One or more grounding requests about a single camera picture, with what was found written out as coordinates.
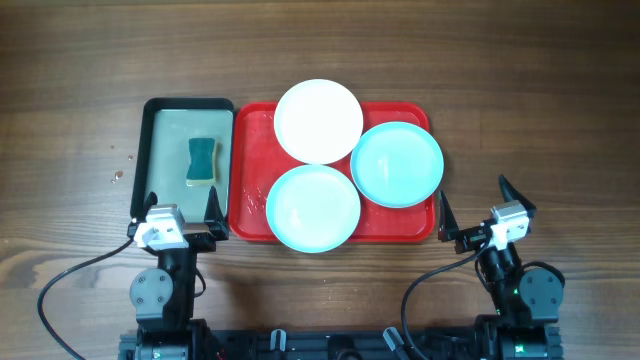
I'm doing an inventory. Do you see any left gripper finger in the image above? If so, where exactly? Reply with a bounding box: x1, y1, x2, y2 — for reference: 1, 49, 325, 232
204, 186, 229, 240
142, 192, 158, 216

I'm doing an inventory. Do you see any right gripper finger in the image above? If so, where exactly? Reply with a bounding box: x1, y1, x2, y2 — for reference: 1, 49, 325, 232
498, 175, 537, 216
438, 190, 459, 242

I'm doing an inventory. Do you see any green yellow sponge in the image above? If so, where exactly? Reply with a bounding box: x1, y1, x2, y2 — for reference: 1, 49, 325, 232
186, 138, 217, 186

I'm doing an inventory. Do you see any light blue front plate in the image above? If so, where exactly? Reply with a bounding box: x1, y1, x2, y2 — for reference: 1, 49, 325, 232
266, 165, 361, 254

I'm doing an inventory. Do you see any light blue plate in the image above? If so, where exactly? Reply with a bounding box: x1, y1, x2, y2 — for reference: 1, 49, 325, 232
266, 165, 361, 254
350, 121, 444, 208

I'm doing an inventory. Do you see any white round plate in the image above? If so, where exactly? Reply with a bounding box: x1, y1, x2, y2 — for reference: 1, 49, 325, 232
273, 79, 364, 165

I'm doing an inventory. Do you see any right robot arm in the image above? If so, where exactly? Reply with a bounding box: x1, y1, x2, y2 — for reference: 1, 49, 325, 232
438, 176, 566, 360

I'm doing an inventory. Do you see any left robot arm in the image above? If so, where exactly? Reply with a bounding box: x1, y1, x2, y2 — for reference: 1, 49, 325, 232
118, 188, 229, 360

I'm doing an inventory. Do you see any black water tray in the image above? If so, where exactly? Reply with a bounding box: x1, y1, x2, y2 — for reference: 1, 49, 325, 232
130, 97, 235, 224

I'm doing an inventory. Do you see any red plastic tray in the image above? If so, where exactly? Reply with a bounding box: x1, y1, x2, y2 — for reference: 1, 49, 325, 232
228, 102, 436, 243

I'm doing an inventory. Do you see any light blue right plate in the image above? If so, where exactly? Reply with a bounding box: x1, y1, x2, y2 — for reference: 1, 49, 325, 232
350, 121, 444, 208

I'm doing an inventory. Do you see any right black cable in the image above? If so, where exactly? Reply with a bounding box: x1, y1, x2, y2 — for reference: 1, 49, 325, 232
400, 239, 494, 360

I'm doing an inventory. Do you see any black cable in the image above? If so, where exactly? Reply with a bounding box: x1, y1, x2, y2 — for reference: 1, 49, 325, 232
400, 239, 494, 360
36, 237, 136, 360

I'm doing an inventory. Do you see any left black cable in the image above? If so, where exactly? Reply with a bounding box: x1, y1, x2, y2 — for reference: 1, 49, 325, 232
36, 237, 136, 360

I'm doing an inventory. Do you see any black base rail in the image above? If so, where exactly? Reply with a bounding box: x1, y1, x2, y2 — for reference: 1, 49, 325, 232
118, 326, 564, 360

